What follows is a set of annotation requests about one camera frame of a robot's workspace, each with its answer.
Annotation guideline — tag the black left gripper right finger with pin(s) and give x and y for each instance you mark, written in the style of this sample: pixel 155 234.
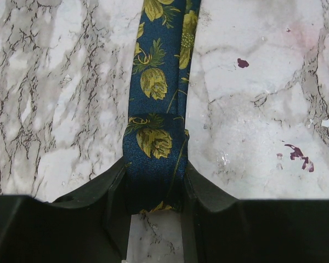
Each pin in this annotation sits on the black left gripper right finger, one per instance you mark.
pixel 217 227

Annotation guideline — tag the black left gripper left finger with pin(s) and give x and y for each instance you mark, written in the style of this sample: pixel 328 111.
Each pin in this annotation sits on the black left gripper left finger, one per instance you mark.
pixel 89 224

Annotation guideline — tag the navy tie with yellow flowers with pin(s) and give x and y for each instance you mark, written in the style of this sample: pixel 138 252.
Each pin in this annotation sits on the navy tie with yellow flowers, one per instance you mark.
pixel 155 143

